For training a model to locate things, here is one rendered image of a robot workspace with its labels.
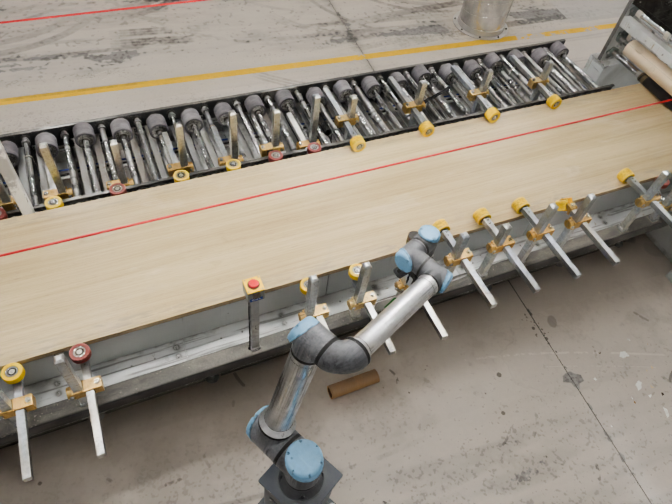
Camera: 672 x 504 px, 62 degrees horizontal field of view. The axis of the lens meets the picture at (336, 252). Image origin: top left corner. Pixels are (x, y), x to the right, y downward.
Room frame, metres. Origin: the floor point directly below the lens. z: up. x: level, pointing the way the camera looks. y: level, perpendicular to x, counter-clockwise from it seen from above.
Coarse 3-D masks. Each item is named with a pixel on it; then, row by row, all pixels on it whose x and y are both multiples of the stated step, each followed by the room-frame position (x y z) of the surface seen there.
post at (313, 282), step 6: (312, 276) 1.31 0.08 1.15; (312, 282) 1.28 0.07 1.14; (318, 282) 1.30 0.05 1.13; (312, 288) 1.28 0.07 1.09; (306, 294) 1.31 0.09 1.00; (312, 294) 1.29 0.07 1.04; (306, 300) 1.30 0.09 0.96; (312, 300) 1.29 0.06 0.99; (306, 306) 1.30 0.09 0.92; (312, 306) 1.29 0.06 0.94; (306, 312) 1.29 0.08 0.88; (312, 312) 1.29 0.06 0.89
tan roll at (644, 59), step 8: (624, 40) 3.81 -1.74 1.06; (624, 48) 3.73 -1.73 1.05; (632, 48) 3.69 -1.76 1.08; (640, 48) 3.67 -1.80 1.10; (632, 56) 3.65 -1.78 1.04; (640, 56) 3.61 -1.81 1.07; (648, 56) 3.59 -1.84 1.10; (640, 64) 3.58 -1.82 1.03; (648, 64) 3.54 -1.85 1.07; (656, 64) 3.51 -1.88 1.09; (664, 64) 3.50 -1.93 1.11; (648, 72) 3.51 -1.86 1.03; (656, 72) 3.47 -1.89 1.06; (664, 72) 3.44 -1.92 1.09; (656, 80) 3.44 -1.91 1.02; (664, 80) 3.40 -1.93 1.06; (664, 88) 3.38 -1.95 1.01
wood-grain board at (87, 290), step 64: (448, 128) 2.72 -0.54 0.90; (512, 128) 2.83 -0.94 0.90; (576, 128) 2.94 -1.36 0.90; (640, 128) 3.06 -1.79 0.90; (192, 192) 1.86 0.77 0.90; (256, 192) 1.94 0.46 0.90; (320, 192) 2.02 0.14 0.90; (384, 192) 2.10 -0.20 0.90; (448, 192) 2.18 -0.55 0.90; (512, 192) 2.27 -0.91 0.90; (576, 192) 2.36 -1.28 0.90; (64, 256) 1.35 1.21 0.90; (128, 256) 1.41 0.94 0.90; (192, 256) 1.47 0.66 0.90; (256, 256) 1.53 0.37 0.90; (320, 256) 1.60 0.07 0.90; (384, 256) 1.68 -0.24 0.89; (0, 320) 0.99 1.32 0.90; (64, 320) 1.04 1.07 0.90; (128, 320) 1.09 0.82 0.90
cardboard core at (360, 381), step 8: (360, 376) 1.41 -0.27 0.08; (368, 376) 1.42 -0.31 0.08; (376, 376) 1.43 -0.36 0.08; (336, 384) 1.34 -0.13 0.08; (344, 384) 1.34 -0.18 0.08; (352, 384) 1.35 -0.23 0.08; (360, 384) 1.37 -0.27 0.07; (368, 384) 1.38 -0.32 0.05; (328, 392) 1.31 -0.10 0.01; (336, 392) 1.29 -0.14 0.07; (344, 392) 1.31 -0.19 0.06
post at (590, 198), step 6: (588, 198) 2.07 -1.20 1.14; (594, 198) 2.07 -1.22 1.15; (582, 204) 2.08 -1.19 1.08; (588, 204) 2.06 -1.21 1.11; (582, 210) 2.06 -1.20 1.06; (576, 216) 2.07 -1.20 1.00; (582, 216) 2.07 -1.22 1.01; (564, 234) 2.07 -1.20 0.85; (570, 234) 2.07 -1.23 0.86; (558, 240) 2.08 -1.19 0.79; (564, 240) 2.06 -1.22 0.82
